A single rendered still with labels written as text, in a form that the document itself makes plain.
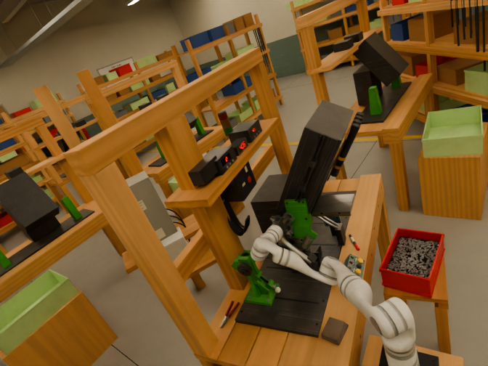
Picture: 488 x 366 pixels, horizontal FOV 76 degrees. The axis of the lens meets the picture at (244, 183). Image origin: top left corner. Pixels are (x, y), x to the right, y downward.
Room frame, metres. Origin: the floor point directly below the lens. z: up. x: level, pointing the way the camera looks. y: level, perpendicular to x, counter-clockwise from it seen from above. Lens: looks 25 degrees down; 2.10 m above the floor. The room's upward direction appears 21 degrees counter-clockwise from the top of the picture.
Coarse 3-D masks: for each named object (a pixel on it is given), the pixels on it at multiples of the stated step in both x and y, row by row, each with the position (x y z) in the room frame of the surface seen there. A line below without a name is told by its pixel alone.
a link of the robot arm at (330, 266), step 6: (324, 258) 1.04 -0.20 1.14; (330, 258) 1.02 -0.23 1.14; (324, 264) 1.01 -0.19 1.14; (330, 264) 0.97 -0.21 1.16; (336, 264) 0.96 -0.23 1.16; (342, 264) 0.96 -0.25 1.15; (324, 270) 0.99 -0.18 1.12; (330, 270) 0.98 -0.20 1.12; (336, 270) 0.92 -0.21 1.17; (342, 270) 0.90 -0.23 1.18; (348, 270) 0.90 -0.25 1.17; (330, 276) 0.97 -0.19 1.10; (336, 276) 0.90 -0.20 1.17; (342, 276) 0.86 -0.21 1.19; (348, 276) 0.85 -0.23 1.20; (342, 282) 0.84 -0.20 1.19; (342, 294) 0.82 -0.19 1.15
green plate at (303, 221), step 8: (288, 200) 1.37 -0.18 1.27; (296, 200) 1.35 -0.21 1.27; (304, 200) 1.32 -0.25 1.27; (288, 208) 1.37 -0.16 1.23; (296, 208) 1.34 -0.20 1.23; (304, 208) 1.32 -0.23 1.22; (296, 216) 1.34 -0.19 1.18; (304, 216) 1.31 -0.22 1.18; (296, 224) 1.33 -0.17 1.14; (304, 224) 1.31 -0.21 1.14; (296, 232) 1.33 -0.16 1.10; (304, 232) 1.30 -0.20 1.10
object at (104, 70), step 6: (126, 60) 12.64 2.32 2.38; (132, 60) 12.79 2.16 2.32; (108, 66) 12.11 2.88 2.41; (114, 66) 12.25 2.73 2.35; (132, 66) 12.72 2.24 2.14; (102, 72) 11.91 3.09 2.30; (108, 72) 12.04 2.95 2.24; (126, 78) 12.40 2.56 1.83; (114, 84) 12.03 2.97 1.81; (0, 108) 9.66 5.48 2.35
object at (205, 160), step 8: (200, 160) 1.39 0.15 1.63; (208, 160) 1.35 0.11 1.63; (192, 168) 1.33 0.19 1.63; (200, 168) 1.29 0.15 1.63; (208, 168) 1.32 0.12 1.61; (216, 168) 1.36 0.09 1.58; (192, 176) 1.30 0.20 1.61; (200, 176) 1.27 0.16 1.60; (208, 176) 1.30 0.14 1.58; (200, 184) 1.28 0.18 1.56
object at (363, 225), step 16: (368, 176) 1.89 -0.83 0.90; (368, 192) 1.71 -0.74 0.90; (352, 208) 1.61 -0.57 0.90; (368, 208) 1.55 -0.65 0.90; (352, 224) 1.47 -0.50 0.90; (368, 224) 1.42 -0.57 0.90; (368, 240) 1.30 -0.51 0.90; (368, 256) 1.22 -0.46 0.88; (368, 272) 1.16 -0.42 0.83; (336, 288) 1.08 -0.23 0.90; (336, 304) 1.00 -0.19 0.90; (352, 304) 0.97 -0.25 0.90; (352, 320) 0.90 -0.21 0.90; (320, 336) 0.88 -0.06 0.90; (352, 336) 0.83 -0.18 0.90; (320, 352) 0.82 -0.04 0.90; (336, 352) 0.79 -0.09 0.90; (352, 352) 0.78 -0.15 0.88
